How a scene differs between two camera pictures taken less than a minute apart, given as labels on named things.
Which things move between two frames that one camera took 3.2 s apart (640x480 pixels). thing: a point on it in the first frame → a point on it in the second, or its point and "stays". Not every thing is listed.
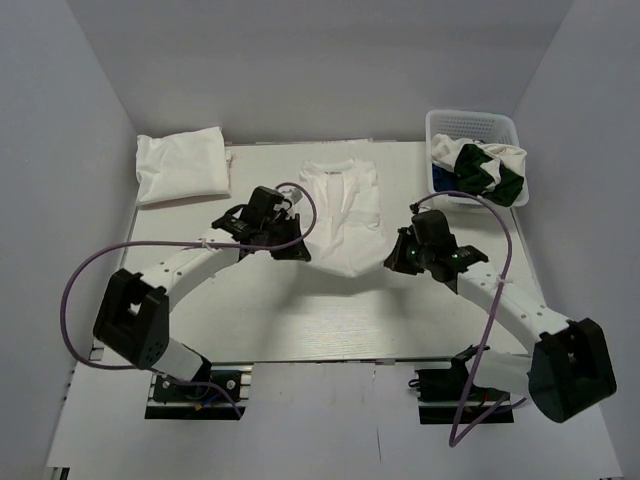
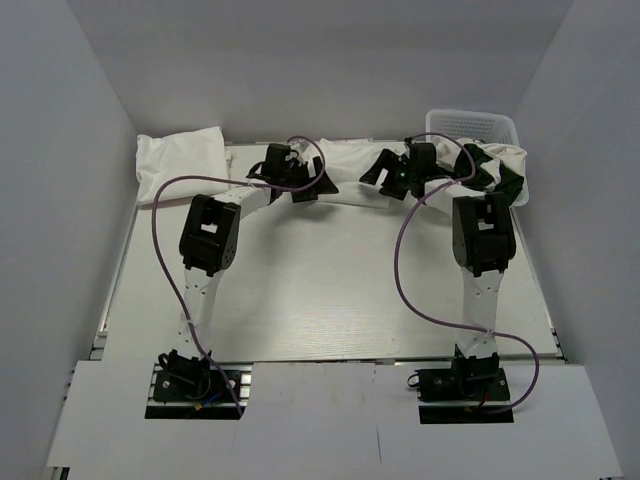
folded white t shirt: (181, 165) stays
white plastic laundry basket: (484, 127) stays
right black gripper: (397, 260) → (390, 162)
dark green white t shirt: (489, 170) stays
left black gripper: (294, 251) → (317, 185)
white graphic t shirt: (348, 238) → (346, 160)
